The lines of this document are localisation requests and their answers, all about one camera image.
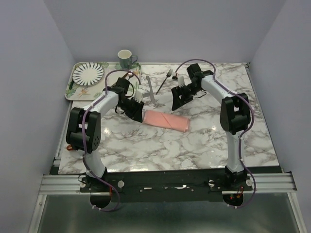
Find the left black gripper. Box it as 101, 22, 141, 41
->
118, 97, 145, 123

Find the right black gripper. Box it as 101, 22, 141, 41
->
171, 83, 201, 111

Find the silver table knife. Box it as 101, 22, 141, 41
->
146, 75, 156, 105

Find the pink cloth napkin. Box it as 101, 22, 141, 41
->
143, 110, 190, 132

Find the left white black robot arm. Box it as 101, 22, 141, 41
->
66, 78, 144, 192

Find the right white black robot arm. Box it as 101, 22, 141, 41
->
171, 63, 252, 190

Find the black silver fork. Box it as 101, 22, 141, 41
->
156, 69, 173, 95

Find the leaf pattern serving tray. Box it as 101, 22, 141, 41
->
65, 62, 141, 101

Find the green ceramic mug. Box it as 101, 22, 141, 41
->
117, 50, 138, 70

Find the striped white plate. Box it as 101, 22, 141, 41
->
72, 62, 104, 87

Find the white saucer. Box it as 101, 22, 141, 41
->
69, 150, 84, 160

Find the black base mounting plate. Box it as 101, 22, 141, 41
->
80, 168, 253, 203

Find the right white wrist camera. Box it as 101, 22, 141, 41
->
172, 75, 185, 87

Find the aluminium rail frame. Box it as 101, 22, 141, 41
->
29, 156, 306, 233

